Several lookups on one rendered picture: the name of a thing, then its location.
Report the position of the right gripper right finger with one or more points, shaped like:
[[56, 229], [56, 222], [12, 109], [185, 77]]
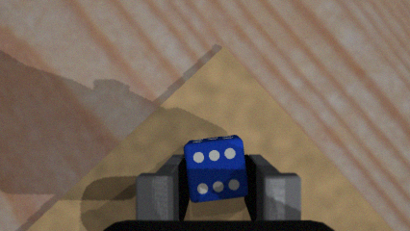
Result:
[[272, 195]]

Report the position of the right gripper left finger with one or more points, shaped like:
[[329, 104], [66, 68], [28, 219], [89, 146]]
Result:
[[163, 195]]

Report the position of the tan square mat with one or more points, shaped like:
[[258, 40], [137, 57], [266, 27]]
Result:
[[220, 99]]

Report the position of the blue die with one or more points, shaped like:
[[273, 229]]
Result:
[[216, 168]]

